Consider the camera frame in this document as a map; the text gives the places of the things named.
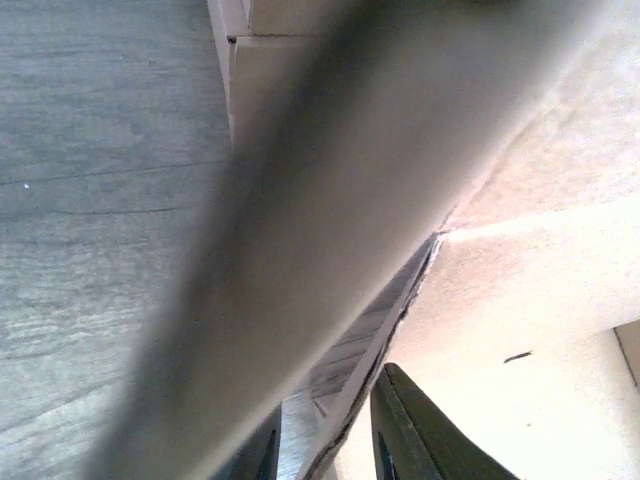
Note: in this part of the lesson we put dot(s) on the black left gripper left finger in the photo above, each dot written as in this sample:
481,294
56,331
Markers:
257,459

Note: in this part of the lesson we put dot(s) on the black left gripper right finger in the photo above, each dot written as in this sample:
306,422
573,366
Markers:
413,439

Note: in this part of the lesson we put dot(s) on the large cardboard box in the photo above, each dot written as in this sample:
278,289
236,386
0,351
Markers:
456,180

